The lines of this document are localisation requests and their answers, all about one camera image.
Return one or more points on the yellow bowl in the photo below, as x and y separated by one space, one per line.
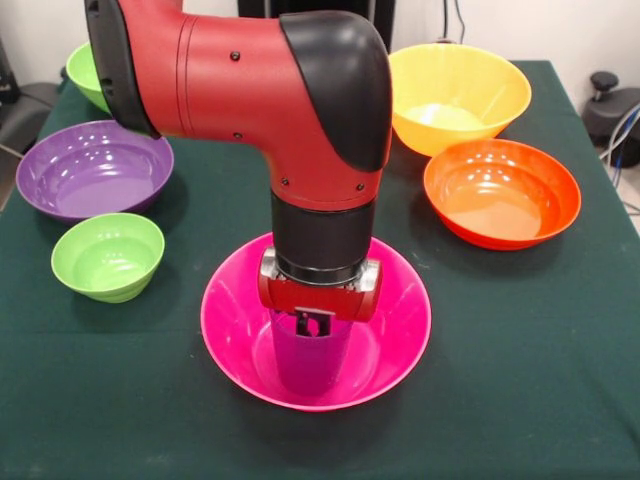
475 85

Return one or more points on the orange bowl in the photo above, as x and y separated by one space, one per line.
500 195

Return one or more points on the small green bowl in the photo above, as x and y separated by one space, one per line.
107 260

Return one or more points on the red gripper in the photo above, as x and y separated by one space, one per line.
315 300

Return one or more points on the dark green tablecloth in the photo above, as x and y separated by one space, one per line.
150 400

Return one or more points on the dark grey chair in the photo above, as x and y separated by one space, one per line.
30 110

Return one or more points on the purple bowl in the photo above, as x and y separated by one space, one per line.
95 175

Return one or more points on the large green bowl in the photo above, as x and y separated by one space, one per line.
87 75

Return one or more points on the purple cup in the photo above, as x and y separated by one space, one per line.
310 365

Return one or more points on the pink bowl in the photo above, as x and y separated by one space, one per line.
230 325

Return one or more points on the black round equipment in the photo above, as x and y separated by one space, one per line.
607 110

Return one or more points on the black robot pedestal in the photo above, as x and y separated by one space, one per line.
350 12

